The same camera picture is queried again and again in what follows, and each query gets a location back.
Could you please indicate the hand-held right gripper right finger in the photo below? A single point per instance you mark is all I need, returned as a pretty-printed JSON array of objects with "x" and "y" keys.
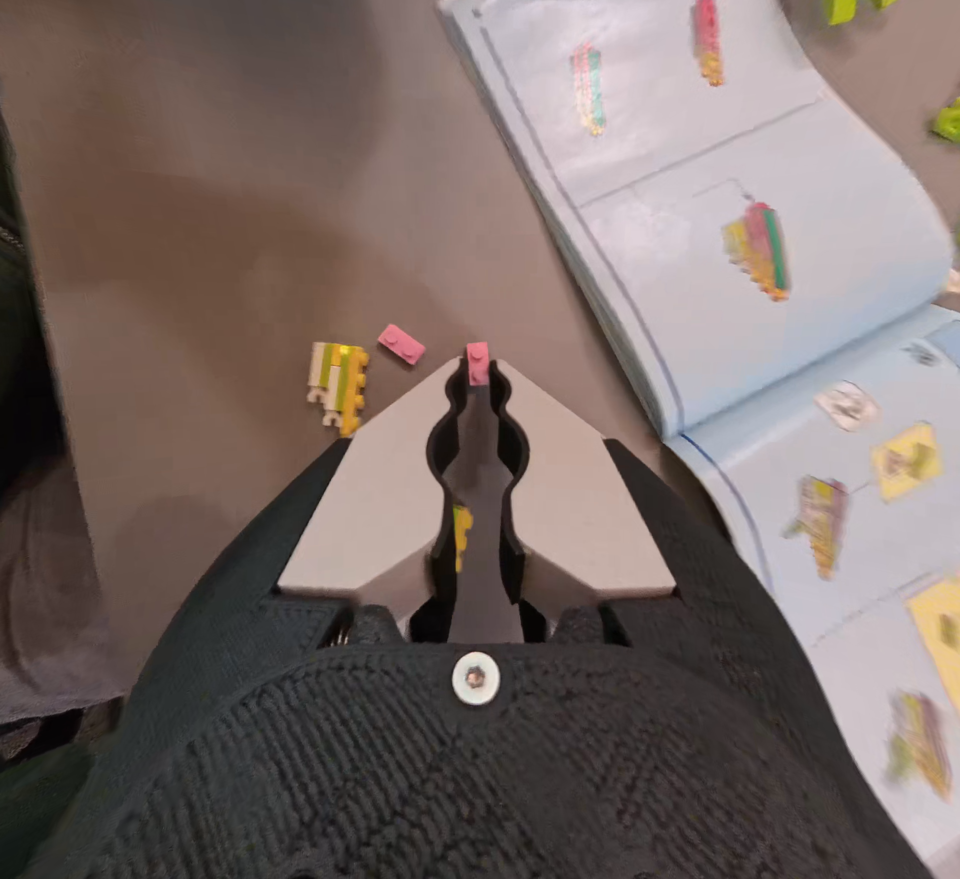
[{"x": 585, "y": 519}]

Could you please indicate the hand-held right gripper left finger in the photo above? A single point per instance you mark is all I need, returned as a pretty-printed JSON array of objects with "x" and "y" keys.
[{"x": 367, "y": 519}]

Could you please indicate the multicoloured lego assembly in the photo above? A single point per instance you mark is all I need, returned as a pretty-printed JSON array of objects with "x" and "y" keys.
[{"x": 341, "y": 384}]

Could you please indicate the pink lego brick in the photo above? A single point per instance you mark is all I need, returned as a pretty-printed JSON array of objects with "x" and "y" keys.
[{"x": 478, "y": 363}]

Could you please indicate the yellow lego piece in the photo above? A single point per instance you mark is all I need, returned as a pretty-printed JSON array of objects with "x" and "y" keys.
[{"x": 462, "y": 534}]

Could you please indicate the pink lego plate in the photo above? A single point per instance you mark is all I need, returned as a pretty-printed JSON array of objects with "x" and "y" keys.
[{"x": 401, "y": 344}]

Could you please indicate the light blue instruction booklet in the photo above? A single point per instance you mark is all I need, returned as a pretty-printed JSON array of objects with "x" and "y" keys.
[{"x": 712, "y": 144}]

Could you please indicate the scatter of small lime plates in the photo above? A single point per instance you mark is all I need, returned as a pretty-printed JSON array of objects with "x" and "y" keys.
[{"x": 948, "y": 121}]

